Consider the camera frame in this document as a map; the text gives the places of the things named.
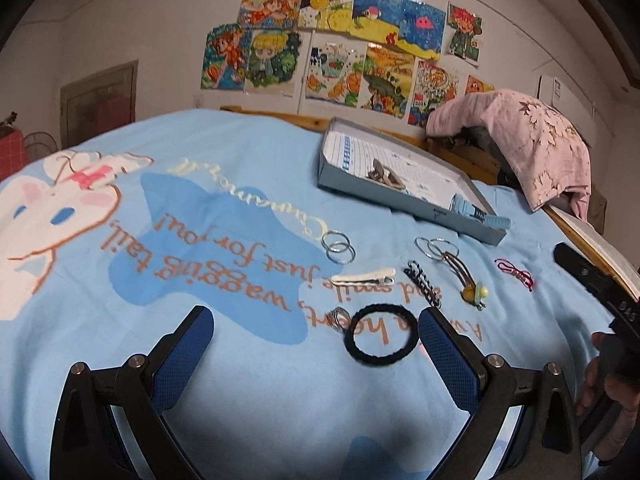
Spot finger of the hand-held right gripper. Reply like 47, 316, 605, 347
554, 242, 623, 317

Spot wire fan guard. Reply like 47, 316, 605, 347
24, 131, 57, 163

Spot black hair tie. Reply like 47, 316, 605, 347
344, 302, 420, 367

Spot light blue printed blanket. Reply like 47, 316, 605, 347
0, 106, 640, 480

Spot red string bracelet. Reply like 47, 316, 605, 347
494, 258, 536, 292

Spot person's right hand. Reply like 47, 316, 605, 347
575, 332, 640, 461

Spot white flat board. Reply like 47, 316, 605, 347
550, 206, 640, 301

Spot pink floral cloth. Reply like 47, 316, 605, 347
426, 88, 592, 221

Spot group of colourful wall drawings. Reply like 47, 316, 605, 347
200, 0, 496, 128

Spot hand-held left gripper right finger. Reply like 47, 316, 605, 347
417, 306, 583, 480

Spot dark grey cloth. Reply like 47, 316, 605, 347
452, 126, 523, 188

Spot grey cardboard box lid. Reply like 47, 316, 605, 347
317, 117, 507, 246

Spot white hair clip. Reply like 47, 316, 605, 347
330, 267, 397, 289

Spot brown wall cabinet door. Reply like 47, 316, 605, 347
60, 60, 139, 147

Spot black hair clip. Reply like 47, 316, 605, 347
404, 259, 444, 307

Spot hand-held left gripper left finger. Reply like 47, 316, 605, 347
50, 305, 216, 480

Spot white air conditioner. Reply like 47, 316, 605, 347
539, 75, 599, 133

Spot red checked cloth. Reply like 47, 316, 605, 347
0, 127, 27, 183

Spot brown hair tie yellow beads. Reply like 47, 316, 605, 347
439, 251, 489, 307

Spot beige hair clip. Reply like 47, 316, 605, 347
367, 158, 408, 191

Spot small silver finger ring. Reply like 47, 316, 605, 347
327, 306, 355, 335

